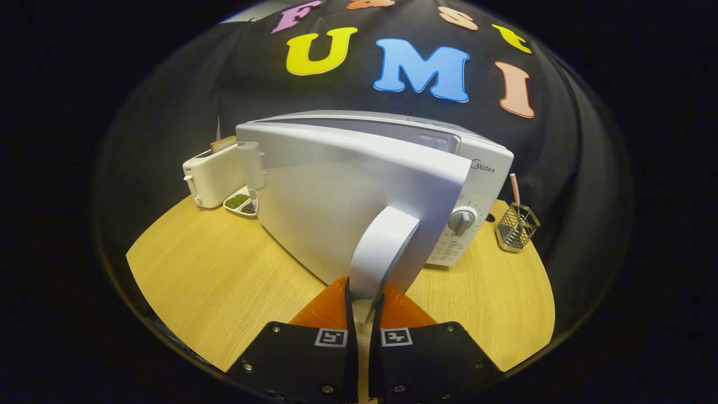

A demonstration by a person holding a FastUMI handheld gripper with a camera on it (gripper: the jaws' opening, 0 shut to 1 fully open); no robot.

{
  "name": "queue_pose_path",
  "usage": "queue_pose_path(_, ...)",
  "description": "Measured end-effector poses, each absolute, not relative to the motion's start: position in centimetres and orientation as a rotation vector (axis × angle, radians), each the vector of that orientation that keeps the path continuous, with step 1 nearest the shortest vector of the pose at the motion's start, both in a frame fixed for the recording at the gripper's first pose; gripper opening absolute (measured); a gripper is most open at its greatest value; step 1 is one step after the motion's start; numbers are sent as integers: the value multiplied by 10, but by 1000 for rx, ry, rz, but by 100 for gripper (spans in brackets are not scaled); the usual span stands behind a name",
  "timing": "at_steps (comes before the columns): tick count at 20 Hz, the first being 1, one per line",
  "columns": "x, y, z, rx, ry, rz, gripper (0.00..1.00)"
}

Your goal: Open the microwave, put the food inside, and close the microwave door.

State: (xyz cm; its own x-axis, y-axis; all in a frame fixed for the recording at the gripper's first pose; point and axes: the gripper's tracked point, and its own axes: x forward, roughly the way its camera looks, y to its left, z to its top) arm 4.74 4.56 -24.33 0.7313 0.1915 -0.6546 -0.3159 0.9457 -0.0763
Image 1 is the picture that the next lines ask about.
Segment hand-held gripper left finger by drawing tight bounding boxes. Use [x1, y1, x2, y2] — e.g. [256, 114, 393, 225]
[224, 275, 360, 404]

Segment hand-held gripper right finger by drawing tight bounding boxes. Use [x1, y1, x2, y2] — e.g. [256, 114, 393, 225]
[367, 283, 505, 404]

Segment white microwave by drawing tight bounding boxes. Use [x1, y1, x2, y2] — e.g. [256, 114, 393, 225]
[236, 110, 514, 324]

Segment white divided bean dish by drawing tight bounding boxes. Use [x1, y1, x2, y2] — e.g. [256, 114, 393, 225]
[223, 187, 260, 218]

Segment white toaster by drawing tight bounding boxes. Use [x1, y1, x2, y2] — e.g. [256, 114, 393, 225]
[182, 145, 248, 209]

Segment black backdrop cloth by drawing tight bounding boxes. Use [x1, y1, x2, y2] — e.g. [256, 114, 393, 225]
[93, 0, 634, 337]

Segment metal wire holder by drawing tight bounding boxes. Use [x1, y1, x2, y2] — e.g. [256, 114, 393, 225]
[496, 202, 541, 254]

